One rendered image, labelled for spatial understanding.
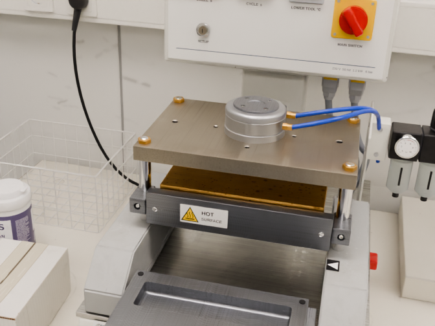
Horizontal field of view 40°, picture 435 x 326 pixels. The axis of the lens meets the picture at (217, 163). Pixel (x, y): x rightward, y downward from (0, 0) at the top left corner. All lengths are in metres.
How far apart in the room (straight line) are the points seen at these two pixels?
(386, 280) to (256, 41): 0.52
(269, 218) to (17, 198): 0.53
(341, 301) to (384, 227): 0.63
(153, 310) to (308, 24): 0.45
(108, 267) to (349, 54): 0.44
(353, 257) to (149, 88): 0.76
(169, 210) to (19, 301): 0.30
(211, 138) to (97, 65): 0.69
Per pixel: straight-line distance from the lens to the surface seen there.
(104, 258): 0.75
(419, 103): 1.30
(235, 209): 0.73
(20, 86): 1.54
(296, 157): 0.73
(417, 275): 1.12
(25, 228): 1.14
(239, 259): 0.85
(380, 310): 1.09
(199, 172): 0.79
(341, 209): 0.73
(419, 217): 1.30
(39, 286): 0.97
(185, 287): 0.69
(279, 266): 0.84
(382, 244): 1.26
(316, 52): 0.88
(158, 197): 0.75
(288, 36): 0.88
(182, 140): 0.76
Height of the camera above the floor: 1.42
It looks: 26 degrees down
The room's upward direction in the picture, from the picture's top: 2 degrees clockwise
